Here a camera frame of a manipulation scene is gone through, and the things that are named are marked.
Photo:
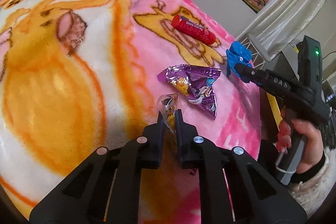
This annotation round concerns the yellow rimmed trash bin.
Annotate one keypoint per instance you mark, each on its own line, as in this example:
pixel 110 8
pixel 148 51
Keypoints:
pixel 275 108

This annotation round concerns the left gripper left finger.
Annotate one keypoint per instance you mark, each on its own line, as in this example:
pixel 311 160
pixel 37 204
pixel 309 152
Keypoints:
pixel 104 188

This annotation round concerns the right cream curtain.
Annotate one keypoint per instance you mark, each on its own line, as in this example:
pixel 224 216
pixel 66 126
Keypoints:
pixel 280 21

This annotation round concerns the blue wrapper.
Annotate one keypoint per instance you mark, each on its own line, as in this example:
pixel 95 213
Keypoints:
pixel 237 54

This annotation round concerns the right hand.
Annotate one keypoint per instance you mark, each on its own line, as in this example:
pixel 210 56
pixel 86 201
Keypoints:
pixel 299 143

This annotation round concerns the pink football blanket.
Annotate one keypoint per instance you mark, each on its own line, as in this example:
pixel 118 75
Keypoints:
pixel 80 74

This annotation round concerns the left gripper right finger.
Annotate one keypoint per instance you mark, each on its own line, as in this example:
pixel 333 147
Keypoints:
pixel 234 187

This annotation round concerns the small snack wrapper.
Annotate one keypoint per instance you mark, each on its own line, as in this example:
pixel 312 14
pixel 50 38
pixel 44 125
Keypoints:
pixel 167 106

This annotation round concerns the white wire stool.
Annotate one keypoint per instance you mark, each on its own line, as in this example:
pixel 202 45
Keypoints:
pixel 260 57

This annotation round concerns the red tube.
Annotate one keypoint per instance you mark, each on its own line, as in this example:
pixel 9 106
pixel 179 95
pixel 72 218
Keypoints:
pixel 193 30

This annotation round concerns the white fleece sleeve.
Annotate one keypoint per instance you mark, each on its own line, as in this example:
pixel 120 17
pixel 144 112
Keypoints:
pixel 311 194

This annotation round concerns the purple foil snack bag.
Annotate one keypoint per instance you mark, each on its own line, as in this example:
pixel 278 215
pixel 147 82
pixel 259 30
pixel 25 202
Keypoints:
pixel 195 83

